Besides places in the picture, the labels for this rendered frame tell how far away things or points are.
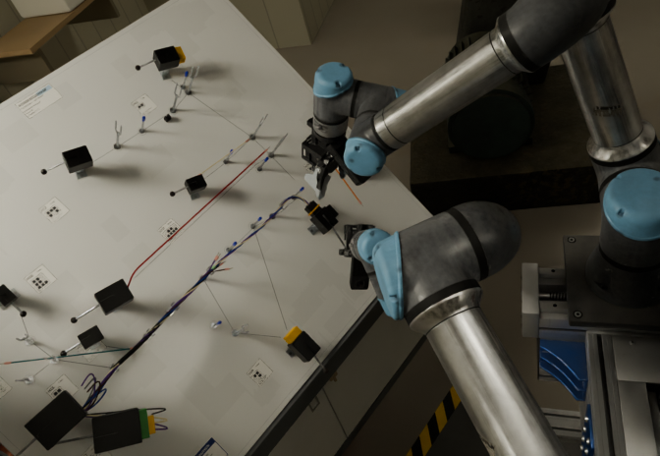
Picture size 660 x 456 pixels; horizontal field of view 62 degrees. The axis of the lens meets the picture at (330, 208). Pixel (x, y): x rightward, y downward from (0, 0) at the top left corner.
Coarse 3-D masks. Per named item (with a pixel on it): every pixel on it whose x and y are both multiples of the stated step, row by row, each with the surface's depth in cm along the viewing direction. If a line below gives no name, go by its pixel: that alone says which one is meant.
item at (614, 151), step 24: (600, 24) 86; (576, 48) 89; (600, 48) 88; (576, 72) 92; (600, 72) 90; (624, 72) 92; (600, 96) 93; (624, 96) 93; (600, 120) 97; (624, 120) 96; (600, 144) 101; (624, 144) 99; (648, 144) 98; (600, 168) 104; (624, 168) 100
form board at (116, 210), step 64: (192, 0) 162; (128, 64) 149; (192, 64) 156; (256, 64) 163; (0, 128) 132; (64, 128) 138; (128, 128) 144; (192, 128) 150; (0, 192) 128; (64, 192) 134; (128, 192) 139; (256, 192) 152; (384, 192) 167; (0, 256) 125; (64, 256) 130; (128, 256) 135; (192, 256) 141; (256, 256) 147; (320, 256) 153; (0, 320) 121; (64, 320) 126; (128, 320) 131; (192, 320) 136; (256, 320) 142; (320, 320) 148; (128, 384) 127; (192, 384) 132; (256, 384) 137; (64, 448) 119; (128, 448) 123; (192, 448) 128
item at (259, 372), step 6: (258, 360) 139; (252, 366) 138; (258, 366) 139; (264, 366) 139; (252, 372) 138; (258, 372) 138; (264, 372) 139; (270, 372) 139; (252, 378) 137; (258, 378) 138; (264, 378) 138; (258, 384) 138
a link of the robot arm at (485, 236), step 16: (464, 208) 80; (480, 208) 80; (496, 208) 81; (480, 224) 78; (496, 224) 78; (512, 224) 80; (480, 240) 77; (496, 240) 77; (512, 240) 79; (496, 256) 78; (512, 256) 81; (496, 272) 81
